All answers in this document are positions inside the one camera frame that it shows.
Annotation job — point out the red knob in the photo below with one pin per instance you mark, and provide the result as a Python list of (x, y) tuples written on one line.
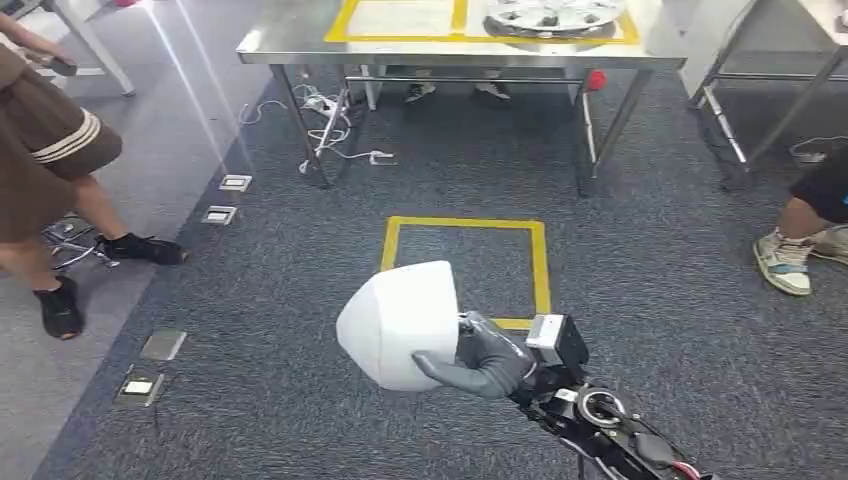
[(596, 80)]

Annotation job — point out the steel bench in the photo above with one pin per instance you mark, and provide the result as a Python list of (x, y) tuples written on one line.
[(298, 40)]

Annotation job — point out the dark handheld controller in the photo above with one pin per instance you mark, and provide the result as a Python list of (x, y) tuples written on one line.
[(63, 66)]

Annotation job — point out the round metal parts tray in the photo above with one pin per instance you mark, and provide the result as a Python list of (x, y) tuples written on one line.
[(550, 16)]

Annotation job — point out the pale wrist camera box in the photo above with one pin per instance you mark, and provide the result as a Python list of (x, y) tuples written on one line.
[(553, 334)]

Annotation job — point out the chrome chair base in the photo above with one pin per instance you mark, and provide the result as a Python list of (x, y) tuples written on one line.
[(69, 242)]

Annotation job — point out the yellow tape on bench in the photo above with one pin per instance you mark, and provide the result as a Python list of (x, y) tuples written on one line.
[(411, 38)]

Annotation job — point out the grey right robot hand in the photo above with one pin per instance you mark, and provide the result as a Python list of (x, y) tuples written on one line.
[(493, 368)]

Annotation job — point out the steel table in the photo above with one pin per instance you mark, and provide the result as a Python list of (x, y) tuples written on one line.
[(825, 16)]

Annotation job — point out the person with pale sneakers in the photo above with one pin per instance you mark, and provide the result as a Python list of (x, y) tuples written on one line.
[(785, 262)]

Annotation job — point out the closed metal floor plate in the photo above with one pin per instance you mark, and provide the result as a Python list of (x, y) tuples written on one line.
[(163, 345)]

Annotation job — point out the white power strip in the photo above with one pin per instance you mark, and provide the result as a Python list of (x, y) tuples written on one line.
[(326, 106)]

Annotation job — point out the white plastic shell part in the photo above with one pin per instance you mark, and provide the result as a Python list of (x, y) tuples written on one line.
[(397, 324)]

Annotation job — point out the person with striped shorts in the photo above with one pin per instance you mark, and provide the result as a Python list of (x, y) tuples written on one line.
[(40, 146)]

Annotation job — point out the white-legged table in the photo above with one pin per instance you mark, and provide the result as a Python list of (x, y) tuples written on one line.
[(93, 46)]

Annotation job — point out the open metal floor socket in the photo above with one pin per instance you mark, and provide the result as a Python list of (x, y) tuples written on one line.
[(235, 183), (218, 215), (139, 387)]

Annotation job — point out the white plug adapter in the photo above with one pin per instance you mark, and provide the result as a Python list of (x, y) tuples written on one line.
[(382, 158)]

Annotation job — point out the person behind bench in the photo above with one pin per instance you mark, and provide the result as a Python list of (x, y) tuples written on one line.
[(491, 90)]

